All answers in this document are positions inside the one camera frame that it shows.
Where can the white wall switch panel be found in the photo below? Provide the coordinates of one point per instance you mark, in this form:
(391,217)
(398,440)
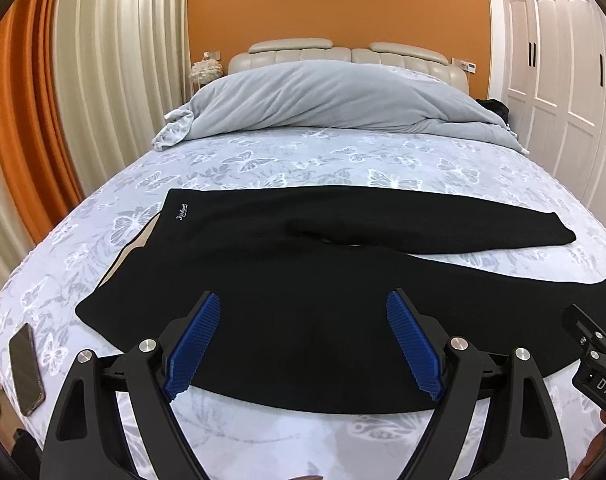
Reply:
(469,65)

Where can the grey duvet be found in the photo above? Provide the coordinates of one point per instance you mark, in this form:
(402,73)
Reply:
(333,95)

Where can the bed with butterfly sheet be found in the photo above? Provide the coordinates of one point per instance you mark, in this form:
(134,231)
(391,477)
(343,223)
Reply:
(333,160)

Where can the orange curtain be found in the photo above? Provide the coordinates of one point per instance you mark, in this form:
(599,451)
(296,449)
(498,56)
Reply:
(28,110)

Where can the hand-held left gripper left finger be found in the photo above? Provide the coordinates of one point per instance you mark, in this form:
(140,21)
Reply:
(193,345)

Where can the black smartphone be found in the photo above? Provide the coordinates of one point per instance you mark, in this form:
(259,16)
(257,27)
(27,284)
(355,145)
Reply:
(27,370)

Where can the black pants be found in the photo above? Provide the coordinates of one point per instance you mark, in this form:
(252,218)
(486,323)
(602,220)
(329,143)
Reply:
(293,270)

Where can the white wardrobe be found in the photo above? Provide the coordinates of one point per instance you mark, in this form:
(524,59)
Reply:
(558,60)

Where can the person's left hand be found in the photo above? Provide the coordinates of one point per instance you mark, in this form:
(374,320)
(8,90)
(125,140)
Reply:
(305,477)

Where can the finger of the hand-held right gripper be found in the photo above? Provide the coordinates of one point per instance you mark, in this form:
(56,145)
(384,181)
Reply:
(590,332)

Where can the black bag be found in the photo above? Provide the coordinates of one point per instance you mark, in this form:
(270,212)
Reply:
(495,110)

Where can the cream curtain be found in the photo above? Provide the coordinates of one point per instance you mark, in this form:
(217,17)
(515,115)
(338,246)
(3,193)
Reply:
(123,60)

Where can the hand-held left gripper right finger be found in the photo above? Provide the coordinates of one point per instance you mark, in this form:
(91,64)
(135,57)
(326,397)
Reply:
(413,345)

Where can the beige padded headboard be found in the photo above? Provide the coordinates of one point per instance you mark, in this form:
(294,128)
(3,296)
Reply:
(303,52)

